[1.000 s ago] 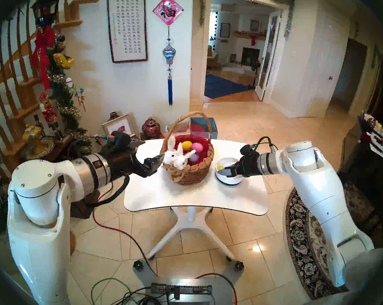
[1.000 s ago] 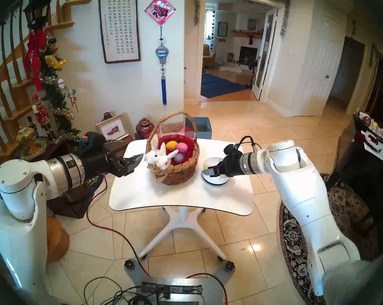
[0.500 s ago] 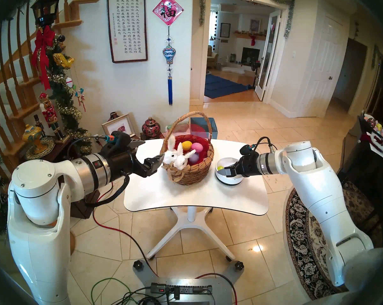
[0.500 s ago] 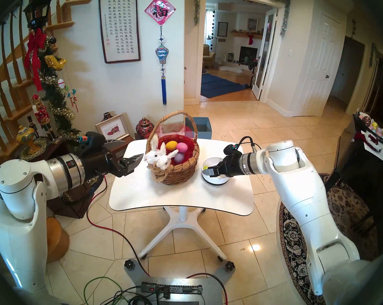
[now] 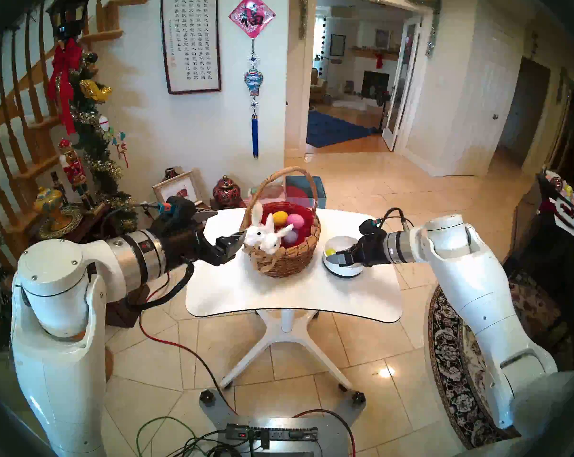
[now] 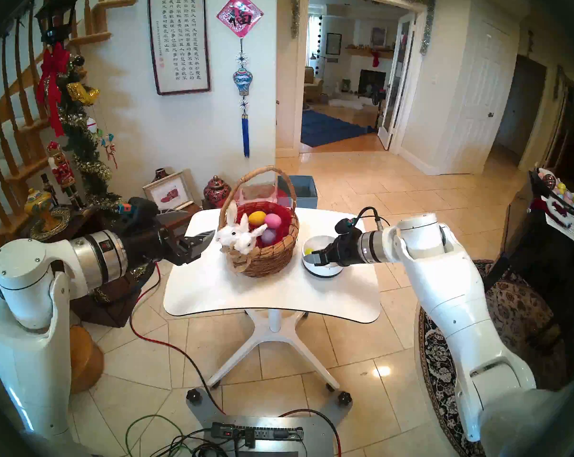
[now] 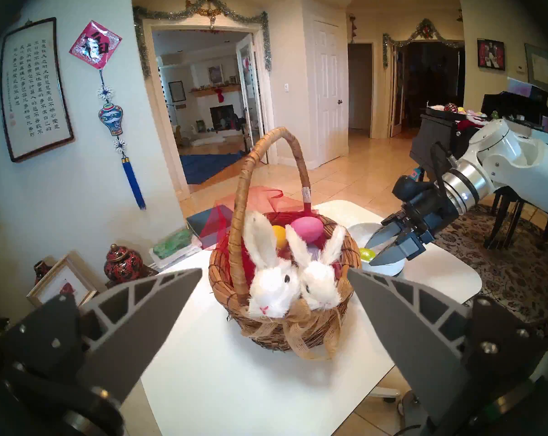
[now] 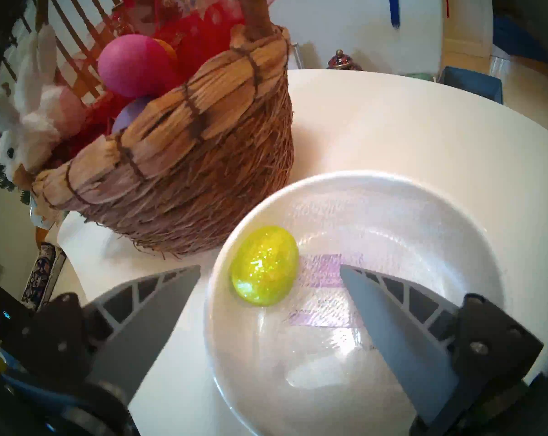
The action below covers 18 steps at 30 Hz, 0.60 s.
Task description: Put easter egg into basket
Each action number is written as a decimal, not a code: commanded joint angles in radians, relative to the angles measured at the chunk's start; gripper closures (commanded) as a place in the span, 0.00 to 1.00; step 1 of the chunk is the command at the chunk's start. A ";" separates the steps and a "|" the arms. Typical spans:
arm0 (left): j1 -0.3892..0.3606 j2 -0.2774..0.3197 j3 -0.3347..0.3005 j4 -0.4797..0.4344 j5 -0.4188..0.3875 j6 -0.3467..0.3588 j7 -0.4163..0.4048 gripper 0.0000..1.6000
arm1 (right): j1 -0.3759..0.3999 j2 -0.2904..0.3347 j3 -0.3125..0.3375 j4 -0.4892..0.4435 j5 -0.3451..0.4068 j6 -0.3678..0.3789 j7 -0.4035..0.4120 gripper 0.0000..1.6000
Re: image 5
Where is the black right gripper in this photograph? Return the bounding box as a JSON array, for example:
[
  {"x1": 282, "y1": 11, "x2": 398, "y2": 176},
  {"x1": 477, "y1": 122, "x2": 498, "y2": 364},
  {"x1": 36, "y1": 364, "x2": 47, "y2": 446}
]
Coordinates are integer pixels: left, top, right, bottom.
[{"x1": 332, "y1": 232, "x2": 388, "y2": 267}]

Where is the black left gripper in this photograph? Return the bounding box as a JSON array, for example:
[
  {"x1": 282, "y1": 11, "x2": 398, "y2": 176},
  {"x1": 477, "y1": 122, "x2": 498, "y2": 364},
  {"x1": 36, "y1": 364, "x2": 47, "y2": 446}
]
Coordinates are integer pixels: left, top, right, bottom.
[{"x1": 163, "y1": 209, "x2": 248, "y2": 272}]

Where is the brown wicker handle basket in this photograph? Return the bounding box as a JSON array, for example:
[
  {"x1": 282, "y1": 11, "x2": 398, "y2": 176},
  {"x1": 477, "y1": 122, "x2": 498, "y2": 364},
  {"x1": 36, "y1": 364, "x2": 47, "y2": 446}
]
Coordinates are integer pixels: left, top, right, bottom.
[{"x1": 240, "y1": 167, "x2": 322, "y2": 278}]

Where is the red tissue basket lining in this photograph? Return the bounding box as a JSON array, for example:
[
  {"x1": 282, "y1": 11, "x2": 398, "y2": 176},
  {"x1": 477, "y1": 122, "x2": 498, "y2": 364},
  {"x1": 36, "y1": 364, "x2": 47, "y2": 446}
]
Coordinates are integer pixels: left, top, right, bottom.
[{"x1": 254, "y1": 182, "x2": 316, "y2": 248}]

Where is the white round bowl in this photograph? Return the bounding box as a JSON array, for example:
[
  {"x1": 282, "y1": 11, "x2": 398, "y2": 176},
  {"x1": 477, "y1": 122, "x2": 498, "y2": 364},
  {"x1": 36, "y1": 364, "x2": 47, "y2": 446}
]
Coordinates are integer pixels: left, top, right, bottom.
[{"x1": 323, "y1": 236, "x2": 365, "y2": 278}]

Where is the large white plush bunny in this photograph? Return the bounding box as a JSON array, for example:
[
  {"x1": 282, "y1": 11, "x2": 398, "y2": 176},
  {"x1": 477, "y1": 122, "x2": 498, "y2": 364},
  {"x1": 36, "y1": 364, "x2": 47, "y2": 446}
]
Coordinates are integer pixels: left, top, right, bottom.
[{"x1": 243, "y1": 203, "x2": 274, "y2": 247}]

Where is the red black lidded jar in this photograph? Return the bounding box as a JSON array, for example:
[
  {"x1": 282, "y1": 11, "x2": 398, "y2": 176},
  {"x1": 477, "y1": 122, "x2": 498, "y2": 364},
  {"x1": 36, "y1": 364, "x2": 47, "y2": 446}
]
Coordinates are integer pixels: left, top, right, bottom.
[{"x1": 213, "y1": 175, "x2": 241, "y2": 208}]

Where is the small white plush bunny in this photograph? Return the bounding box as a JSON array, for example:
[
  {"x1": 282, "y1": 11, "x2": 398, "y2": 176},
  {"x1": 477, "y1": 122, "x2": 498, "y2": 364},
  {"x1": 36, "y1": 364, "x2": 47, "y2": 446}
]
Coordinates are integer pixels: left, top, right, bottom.
[{"x1": 261, "y1": 213, "x2": 295, "y2": 255}]

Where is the tan burlap bow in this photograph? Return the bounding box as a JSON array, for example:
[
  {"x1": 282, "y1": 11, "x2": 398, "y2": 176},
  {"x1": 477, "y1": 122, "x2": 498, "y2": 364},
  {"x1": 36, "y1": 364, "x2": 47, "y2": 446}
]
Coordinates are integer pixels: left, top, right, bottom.
[{"x1": 249, "y1": 247, "x2": 280, "y2": 274}]

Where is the framed red shoe picture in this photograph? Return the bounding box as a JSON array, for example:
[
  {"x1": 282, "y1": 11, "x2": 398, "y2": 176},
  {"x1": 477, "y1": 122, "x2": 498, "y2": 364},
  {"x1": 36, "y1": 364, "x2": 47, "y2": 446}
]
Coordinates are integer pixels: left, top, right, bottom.
[{"x1": 152, "y1": 170, "x2": 204, "y2": 205}]

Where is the blue open box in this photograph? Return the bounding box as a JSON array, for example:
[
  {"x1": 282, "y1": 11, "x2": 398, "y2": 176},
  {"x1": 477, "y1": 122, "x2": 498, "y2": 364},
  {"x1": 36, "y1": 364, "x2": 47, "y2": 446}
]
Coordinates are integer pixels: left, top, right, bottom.
[{"x1": 285, "y1": 176, "x2": 327, "y2": 209}]

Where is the blue floor rug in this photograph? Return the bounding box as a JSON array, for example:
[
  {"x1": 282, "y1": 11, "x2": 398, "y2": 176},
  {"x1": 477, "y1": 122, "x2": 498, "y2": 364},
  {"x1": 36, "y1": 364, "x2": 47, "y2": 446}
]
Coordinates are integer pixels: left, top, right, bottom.
[{"x1": 307, "y1": 110, "x2": 380, "y2": 149}]

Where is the large patterned oriental rug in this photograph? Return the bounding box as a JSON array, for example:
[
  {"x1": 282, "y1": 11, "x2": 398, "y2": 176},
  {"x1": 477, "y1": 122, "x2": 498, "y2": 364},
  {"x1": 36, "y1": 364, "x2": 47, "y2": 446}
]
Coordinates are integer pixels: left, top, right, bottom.
[{"x1": 427, "y1": 280, "x2": 573, "y2": 449}]

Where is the decorated green christmas garland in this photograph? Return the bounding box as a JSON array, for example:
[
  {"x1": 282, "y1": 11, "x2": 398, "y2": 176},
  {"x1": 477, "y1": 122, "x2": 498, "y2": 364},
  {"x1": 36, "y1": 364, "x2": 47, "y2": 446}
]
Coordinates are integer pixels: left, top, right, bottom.
[{"x1": 66, "y1": 51, "x2": 140, "y2": 233}]

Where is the blue vase tassel ornament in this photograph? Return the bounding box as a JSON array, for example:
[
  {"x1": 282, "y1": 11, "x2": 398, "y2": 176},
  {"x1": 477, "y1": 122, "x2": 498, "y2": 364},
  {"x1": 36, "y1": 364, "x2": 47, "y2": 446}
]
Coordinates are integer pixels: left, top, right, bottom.
[{"x1": 243, "y1": 38, "x2": 264, "y2": 159}]

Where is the red nutcracker figure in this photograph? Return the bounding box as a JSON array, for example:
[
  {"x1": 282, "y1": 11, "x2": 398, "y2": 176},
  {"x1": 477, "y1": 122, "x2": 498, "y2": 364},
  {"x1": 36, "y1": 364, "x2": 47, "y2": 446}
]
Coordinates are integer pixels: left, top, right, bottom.
[{"x1": 59, "y1": 138, "x2": 97, "y2": 210}]

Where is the ornate brass plate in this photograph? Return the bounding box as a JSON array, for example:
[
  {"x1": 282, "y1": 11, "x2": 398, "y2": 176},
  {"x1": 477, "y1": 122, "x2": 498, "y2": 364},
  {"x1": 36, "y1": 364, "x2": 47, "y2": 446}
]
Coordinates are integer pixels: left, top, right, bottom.
[{"x1": 37, "y1": 206, "x2": 84, "y2": 240}]

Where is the black standing fan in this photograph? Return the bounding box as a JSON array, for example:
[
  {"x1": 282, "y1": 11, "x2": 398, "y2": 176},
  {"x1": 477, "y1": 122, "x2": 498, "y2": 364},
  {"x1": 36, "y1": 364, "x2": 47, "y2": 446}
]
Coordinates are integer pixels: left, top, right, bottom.
[{"x1": 375, "y1": 90, "x2": 392, "y2": 130}]

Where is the small black nutcracker figure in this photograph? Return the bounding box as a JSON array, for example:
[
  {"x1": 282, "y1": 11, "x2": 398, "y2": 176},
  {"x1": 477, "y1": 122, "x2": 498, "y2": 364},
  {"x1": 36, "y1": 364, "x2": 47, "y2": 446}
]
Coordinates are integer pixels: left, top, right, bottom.
[{"x1": 50, "y1": 171, "x2": 69, "y2": 207}]

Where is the tan armchair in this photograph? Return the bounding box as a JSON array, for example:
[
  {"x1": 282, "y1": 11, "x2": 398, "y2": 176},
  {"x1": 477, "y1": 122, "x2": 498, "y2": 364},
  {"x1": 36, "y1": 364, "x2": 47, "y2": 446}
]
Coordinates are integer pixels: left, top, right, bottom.
[{"x1": 309, "y1": 68, "x2": 329, "y2": 103}]

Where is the yellow ornate vase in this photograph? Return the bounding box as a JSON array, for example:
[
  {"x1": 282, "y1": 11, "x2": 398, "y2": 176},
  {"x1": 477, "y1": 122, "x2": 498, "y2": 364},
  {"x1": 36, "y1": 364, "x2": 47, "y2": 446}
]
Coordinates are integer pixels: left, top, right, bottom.
[{"x1": 33, "y1": 186, "x2": 64, "y2": 230}]

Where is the black fireplace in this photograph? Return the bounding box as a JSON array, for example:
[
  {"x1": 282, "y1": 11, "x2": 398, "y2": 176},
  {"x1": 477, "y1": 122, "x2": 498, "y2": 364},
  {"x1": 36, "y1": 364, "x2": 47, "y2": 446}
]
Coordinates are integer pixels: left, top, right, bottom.
[{"x1": 362, "y1": 70, "x2": 391, "y2": 99}]

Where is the white glass french door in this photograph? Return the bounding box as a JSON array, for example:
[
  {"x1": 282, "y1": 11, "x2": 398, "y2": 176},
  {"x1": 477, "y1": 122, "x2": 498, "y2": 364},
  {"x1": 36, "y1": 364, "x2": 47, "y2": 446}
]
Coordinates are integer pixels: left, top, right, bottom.
[{"x1": 382, "y1": 16, "x2": 422, "y2": 152}]

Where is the gold foil ornament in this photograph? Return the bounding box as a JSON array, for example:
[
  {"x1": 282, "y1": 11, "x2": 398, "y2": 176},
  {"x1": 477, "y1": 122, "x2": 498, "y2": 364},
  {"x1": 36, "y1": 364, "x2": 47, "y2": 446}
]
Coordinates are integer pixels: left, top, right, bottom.
[{"x1": 79, "y1": 79, "x2": 112, "y2": 103}]

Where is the black power strip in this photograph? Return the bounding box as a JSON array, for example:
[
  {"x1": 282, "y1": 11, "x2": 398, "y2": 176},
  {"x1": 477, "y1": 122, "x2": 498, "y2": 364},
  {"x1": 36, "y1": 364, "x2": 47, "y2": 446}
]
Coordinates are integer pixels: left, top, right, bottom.
[{"x1": 225, "y1": 424, "x2": 318, "y2": 442}]

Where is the framed chinese calligraphy scroll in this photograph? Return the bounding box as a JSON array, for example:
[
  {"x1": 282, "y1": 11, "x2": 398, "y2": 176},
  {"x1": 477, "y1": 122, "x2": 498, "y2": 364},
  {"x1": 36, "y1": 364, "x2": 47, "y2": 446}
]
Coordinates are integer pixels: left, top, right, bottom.
[{"x1": 160, "y1": 0, "x2": 222, "y2": 95}]

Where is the wooden mantel shelf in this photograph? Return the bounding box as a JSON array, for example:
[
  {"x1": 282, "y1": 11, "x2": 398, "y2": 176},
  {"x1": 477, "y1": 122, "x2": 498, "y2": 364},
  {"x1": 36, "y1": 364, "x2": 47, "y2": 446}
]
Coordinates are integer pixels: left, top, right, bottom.
[{"x1": 350, "y1": 48, "x2": 398, "y2": 61}]

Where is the white panel door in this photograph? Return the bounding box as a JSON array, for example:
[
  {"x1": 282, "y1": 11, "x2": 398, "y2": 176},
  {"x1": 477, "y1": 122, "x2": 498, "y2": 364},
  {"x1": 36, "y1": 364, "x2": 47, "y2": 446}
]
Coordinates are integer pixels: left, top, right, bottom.
[{"x1": 451, "y1": 23, "x2": 516, "y2": 176}]

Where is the wooden stair railing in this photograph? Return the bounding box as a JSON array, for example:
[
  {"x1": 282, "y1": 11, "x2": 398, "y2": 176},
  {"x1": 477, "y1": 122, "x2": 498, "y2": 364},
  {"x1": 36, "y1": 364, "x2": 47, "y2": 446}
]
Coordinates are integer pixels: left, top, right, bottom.
[{"x1": 0, "y1": 0, "x2": 149, "y2": 252}]

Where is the red ribbon bow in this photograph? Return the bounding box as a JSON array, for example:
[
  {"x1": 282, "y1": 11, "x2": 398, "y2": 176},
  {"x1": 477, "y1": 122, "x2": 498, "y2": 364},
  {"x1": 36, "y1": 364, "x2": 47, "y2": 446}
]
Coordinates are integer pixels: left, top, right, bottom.
[{"x1": 47, "y1": 38, "x2": 83, "y2": 135}]

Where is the red diamond fu decoration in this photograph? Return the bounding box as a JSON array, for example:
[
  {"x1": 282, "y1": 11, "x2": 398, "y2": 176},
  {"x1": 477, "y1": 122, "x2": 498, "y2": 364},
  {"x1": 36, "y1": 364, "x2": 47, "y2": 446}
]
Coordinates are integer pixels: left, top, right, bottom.
[{"x1": 228, "y1": 0, "x2": 276, "y2": 39}]

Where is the red white santa hat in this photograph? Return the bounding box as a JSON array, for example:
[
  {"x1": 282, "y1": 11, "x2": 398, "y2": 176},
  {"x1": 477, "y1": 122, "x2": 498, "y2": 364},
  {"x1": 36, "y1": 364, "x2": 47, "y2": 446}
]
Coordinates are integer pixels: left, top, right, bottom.
[{"x1": 540, "y1": 199, "x2": 574, "y2": 219}]

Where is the black tray of ornaments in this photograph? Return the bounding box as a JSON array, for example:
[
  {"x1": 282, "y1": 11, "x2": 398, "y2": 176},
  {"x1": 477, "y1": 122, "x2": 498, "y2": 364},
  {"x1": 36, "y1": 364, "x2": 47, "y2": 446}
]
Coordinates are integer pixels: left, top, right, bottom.
[{"x1": 544, "y1": 170, "x2": 574, "y2": 219}]

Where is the silver green tinsel garland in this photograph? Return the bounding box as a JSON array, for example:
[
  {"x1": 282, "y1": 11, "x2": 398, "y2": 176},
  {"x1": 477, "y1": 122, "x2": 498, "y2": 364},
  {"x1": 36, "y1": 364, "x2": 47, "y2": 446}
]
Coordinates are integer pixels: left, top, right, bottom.
[{"x1": 299, "y1": 0, "x2": 442, "y2": 58}]

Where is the black lantern lamp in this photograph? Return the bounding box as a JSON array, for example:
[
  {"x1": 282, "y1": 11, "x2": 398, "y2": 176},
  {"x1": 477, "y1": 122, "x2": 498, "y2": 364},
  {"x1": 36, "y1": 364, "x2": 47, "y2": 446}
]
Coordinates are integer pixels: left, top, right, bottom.
[{"x1": 46, "y1": 0, "x2": 93, "y2": 40}]

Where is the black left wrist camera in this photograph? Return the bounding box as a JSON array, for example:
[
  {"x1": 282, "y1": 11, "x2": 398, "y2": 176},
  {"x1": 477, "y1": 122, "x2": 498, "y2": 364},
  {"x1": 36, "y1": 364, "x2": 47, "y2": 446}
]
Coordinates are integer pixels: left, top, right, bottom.
[{"x1": 156, "y1": 197, "x2": 197, "y2": 224}]

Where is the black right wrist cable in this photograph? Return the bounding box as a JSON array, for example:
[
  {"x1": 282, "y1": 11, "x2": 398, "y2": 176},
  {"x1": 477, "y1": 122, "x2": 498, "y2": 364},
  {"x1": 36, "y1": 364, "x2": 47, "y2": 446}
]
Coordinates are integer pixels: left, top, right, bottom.
[{"x1": 380, "y1": 207, "x2": 415, "y2": 232}]

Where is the black left arm hose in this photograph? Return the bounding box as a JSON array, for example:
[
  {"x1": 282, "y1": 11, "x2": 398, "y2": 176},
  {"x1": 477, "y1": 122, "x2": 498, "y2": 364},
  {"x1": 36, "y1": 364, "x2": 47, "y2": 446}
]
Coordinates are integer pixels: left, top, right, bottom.
[{"x1": 128, "y1": 262, "x2": 196, "y2": 312}]

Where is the white table pedestal base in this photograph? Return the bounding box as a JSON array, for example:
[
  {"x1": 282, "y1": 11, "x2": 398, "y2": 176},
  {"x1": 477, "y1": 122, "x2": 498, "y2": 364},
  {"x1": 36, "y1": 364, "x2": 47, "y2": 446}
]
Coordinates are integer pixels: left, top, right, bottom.
[{"x1": 219, "y1": 309, "x2": 353, "y2": 392}]

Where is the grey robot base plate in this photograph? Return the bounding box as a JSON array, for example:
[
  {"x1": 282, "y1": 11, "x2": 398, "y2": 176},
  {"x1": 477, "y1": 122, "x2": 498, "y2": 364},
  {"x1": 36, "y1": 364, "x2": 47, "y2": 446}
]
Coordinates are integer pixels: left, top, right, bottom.
[{"x1": 199, "y1": 389, "x2": 366, "y2": 457}]

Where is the green cable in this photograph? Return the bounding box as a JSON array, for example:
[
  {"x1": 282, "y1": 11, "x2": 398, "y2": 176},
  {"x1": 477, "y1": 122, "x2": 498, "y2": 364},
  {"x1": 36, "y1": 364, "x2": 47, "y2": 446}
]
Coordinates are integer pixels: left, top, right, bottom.
[{"x1": 136, "y1": 416, "x2": 204, "y2": 457}]

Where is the black cable bundle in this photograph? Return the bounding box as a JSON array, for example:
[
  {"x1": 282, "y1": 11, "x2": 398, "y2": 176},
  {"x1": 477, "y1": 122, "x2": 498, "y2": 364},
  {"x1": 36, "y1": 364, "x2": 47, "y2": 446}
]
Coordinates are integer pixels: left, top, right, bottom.
[{"x1": 161, "y1": 428, "x2": 264, "y2": 457}]

